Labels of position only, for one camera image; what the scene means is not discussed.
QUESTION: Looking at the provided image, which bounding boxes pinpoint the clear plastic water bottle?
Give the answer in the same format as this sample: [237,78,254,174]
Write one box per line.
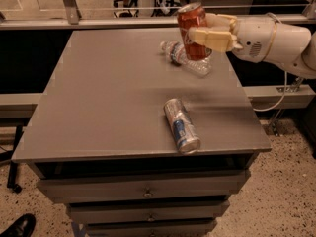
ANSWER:
[160,41,211,77]

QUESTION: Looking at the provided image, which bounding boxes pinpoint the silver blue energy drink can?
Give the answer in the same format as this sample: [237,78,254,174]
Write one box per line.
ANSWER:
[164,99,201,154]

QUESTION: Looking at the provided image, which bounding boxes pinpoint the top grey drawer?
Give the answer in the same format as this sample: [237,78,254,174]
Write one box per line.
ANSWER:
[38,170,250,203]

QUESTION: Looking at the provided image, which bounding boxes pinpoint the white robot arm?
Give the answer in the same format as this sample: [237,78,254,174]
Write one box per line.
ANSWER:
[188,13,316,79]

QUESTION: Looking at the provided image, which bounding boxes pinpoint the white cable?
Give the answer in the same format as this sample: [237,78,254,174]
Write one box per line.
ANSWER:
[252,12,289,113]

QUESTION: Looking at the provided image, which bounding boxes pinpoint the red coke can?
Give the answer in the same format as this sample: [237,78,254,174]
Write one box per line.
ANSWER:
[177,2,211,61]

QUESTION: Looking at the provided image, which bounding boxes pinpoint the black leather shoe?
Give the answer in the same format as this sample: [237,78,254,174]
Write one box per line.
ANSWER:
[0,213,36,237]

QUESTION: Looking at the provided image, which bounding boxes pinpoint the grey drawer cabinet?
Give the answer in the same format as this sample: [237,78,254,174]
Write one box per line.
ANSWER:
[12,26,274,237]

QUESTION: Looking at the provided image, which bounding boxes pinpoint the grey metal railing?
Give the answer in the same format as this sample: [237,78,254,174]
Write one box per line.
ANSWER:
[0,0,316,30]

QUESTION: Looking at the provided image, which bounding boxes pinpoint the middle grey drawer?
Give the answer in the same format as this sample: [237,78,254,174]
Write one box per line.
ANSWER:
[67,200,229,224]

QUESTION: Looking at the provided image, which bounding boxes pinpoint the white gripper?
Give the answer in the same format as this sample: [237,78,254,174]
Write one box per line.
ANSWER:
[188,13,276,63]

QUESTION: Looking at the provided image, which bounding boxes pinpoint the grey drawer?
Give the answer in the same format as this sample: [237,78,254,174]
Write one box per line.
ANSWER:
[86,219,216,237]
[38,170,250,203]
[67,200,229,224]

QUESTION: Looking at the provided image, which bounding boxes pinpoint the bottom grey drawer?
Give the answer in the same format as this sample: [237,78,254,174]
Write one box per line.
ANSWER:
[86,219,216,237]

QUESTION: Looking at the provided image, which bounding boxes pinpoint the black office chair base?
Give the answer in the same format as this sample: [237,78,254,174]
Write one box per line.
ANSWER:
[113,0,181,18]

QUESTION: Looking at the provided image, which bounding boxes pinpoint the black table leg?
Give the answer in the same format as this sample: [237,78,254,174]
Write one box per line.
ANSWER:
[7,124,25,194]

